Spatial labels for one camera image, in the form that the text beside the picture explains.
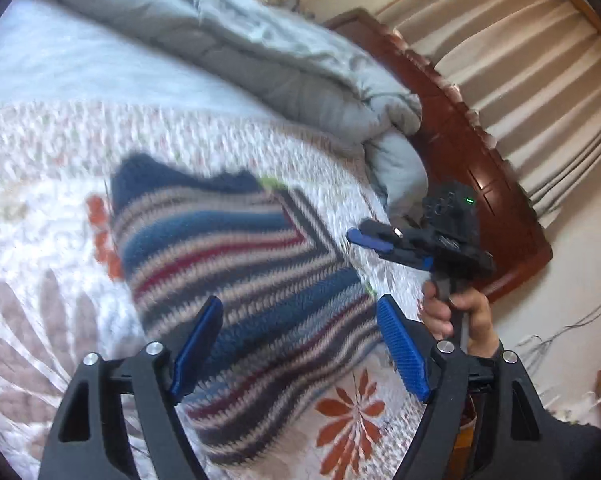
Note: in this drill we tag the person's right hand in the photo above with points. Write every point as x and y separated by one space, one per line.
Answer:
478 320

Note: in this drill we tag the wooden headboard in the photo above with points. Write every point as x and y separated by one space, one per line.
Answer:
480 160

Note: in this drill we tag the striped knit sweater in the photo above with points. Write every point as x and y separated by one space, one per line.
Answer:
240 260

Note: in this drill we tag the beige pleated curtain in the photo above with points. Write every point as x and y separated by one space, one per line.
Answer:
530 60

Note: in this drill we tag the white floral quilt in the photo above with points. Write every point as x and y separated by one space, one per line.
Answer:
55 260

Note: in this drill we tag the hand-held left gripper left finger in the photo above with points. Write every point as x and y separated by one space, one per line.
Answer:
195 355

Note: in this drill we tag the grey comforter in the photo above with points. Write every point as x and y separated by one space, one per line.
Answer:
260 50

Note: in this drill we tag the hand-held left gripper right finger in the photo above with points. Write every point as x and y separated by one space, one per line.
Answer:
405 355

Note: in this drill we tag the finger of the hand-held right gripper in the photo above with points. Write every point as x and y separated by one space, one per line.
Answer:
410 259
375 242

